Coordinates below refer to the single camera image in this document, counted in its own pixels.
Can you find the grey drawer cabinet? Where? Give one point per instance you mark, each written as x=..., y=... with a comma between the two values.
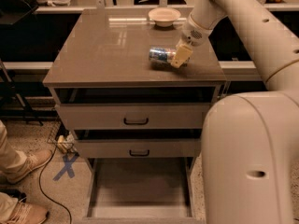
x=105, y=61

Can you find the tan shoe lower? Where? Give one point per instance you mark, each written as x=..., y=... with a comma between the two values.
x=27, y=213

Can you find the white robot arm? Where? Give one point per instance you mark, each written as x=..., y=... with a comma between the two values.
x=249, y=140

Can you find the tan shoe upper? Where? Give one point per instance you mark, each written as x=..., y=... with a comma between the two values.
x=32, y=162

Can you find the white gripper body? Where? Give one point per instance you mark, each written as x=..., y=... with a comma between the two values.
x=192, y=34

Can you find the middle drawer with black handle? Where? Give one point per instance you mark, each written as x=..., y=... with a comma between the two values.
x=151, y=148

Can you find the open bottom drawer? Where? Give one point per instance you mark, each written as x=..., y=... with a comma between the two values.
x=140, y=191

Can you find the white bowl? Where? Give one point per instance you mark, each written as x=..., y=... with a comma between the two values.
x=164, y=16

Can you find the top drawer with black handle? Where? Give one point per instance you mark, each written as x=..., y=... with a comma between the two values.
x=112, y=117

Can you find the beige trouser leg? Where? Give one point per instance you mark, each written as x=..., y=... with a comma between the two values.
x=13, y=163

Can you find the tan shoe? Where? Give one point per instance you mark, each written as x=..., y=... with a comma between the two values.
x=32, y=162
x=27, y=213

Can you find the wire basket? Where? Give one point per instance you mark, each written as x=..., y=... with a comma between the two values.
x=61, y=138

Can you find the red bull can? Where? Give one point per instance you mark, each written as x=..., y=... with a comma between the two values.
x=161, y=55

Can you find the blue tape cross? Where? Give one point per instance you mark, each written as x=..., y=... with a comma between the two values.
x=67, y=169

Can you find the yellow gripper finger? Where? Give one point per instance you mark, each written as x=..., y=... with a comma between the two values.
x=182, y=54

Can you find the drawer with black handle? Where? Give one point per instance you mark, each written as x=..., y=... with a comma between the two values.
x=112, y=117
x=151, y=148

